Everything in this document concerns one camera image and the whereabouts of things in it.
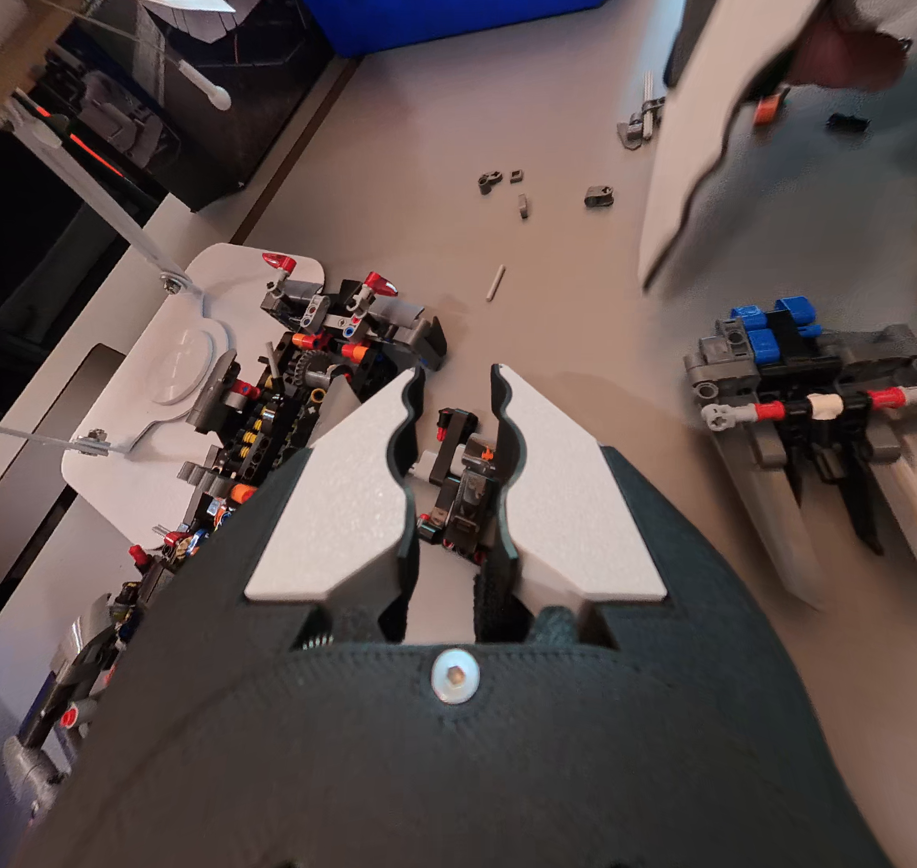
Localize small black brick assembly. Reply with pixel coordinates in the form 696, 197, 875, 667
416, 406, 502, 564

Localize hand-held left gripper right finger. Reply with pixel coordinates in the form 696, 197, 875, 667
490, 364, 669, 623

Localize dark printed cardboard box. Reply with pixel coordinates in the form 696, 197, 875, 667
43, 0, 338, 213

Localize toy brick car chassis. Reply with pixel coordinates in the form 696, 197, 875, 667
0, 252, 448, 819

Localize grey winged brick assembly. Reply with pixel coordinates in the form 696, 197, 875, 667
684, 297, 917, 611

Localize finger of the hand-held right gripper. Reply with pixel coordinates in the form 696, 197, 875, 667
636, 0, 826, 290

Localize white and wood book stand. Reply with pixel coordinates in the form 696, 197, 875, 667
0, 0, 327, 547

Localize person's right hand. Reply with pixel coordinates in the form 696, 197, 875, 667
788, 11, 914, 89

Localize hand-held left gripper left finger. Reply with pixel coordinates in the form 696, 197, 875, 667
244, 366, 427, 623

